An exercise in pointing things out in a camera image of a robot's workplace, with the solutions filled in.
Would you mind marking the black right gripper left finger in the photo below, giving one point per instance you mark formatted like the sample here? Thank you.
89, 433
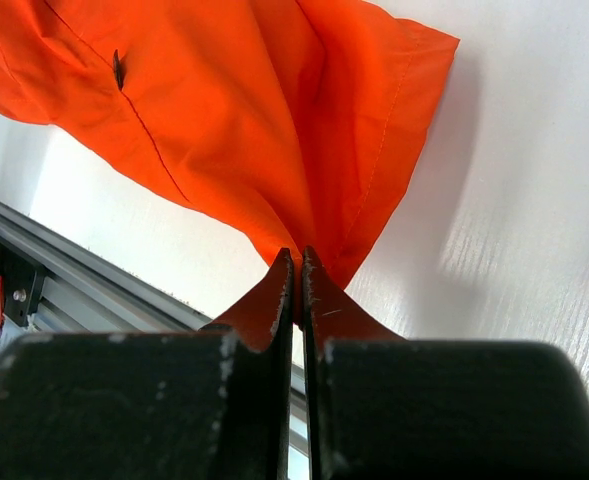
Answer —
209, 404

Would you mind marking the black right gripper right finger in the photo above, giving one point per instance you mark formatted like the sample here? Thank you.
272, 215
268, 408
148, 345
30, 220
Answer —
384, 407

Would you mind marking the orange shorts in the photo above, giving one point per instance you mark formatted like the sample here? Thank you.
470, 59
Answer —
298, 123

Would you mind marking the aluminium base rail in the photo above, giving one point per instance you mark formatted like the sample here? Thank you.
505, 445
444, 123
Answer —
83, 294

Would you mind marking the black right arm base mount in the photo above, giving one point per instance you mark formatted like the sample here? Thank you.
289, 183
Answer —
21, 283

